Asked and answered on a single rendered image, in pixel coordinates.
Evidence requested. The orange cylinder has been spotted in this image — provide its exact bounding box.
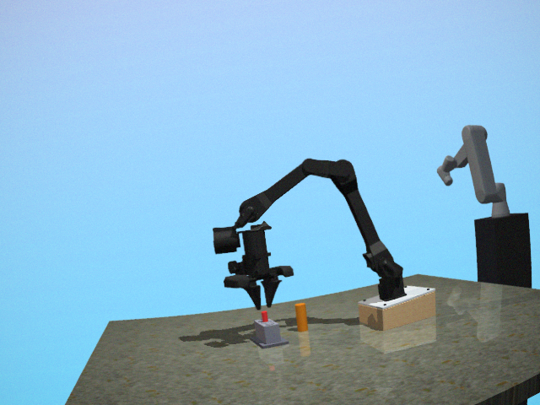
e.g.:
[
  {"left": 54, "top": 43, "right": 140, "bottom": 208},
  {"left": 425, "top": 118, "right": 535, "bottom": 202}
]
[{"left": 295, "top": 303, "right": 308, "bottom": 332}]

